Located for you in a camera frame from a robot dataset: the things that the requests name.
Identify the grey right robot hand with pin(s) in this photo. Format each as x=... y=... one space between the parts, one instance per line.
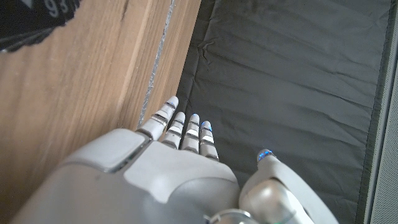
x=161 y=180

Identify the black backdrop curtain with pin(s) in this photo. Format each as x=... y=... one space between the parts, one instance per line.
x=280 y=77

